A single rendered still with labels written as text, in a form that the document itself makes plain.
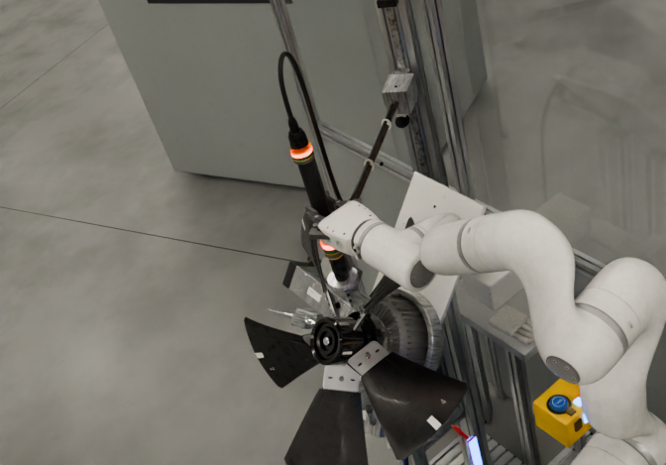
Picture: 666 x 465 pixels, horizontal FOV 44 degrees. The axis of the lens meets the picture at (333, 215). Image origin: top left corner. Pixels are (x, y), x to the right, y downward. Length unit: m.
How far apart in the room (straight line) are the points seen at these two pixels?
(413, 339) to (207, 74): 2.65
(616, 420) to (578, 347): 0.24
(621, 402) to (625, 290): 0.20
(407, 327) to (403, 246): 0.64
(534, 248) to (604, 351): 0.17
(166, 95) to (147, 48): 0.30
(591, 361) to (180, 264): 3.51
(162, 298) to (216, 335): 0.47
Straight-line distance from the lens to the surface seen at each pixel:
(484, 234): 1.27
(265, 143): 4.56
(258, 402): 3.67
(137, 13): 4.57
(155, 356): 4.08
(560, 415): 2.01
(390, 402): 1.96
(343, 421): 2.13
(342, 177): 3.34
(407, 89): 2.21
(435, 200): 2.20
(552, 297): 1.21
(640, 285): 1.26
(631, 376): 1.34
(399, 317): 2.13
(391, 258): 1.51
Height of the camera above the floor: 2.68
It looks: 37 degrees down
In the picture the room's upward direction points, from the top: 17 degrees counter-clockwise
